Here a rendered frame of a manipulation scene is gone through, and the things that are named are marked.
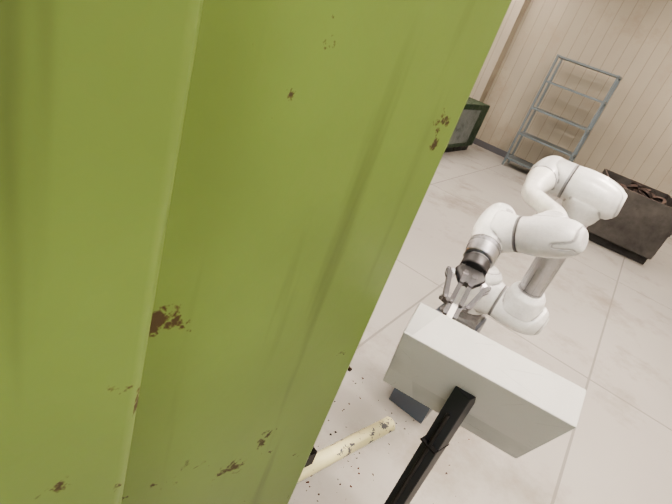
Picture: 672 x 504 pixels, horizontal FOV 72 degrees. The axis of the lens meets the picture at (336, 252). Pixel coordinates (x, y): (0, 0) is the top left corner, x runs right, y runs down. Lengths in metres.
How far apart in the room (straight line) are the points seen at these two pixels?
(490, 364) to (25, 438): 0.74
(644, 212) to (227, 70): 6.55
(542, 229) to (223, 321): 0.93
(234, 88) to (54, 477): 0.37
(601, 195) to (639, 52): 8.05
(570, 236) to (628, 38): 8.63
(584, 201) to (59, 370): 1.69
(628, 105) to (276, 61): 9.40
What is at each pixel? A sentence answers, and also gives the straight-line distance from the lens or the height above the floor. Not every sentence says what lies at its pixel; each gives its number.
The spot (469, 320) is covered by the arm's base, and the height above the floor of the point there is 0.63.
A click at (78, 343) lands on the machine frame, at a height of 1.40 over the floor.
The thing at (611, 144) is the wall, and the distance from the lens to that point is 9.78.
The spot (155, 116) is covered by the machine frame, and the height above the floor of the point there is 1.57.
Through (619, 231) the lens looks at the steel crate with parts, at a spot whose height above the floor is 0.29.
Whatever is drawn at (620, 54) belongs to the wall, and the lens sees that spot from 9.83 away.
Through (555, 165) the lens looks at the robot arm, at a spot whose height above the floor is 1.40.
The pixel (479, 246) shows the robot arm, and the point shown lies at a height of 1.22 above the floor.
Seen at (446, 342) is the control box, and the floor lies 1.17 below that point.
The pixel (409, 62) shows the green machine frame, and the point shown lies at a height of 1.62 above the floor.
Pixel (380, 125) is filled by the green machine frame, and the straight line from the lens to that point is 0.57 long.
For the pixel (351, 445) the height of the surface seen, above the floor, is 0.64.
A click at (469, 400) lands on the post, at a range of 1.00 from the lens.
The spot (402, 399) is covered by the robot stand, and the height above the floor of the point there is 0.05.
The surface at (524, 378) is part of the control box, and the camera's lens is 0.95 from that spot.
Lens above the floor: 1.66
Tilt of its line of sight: 27 degrees down
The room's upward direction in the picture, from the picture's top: 20 degrees clockwise
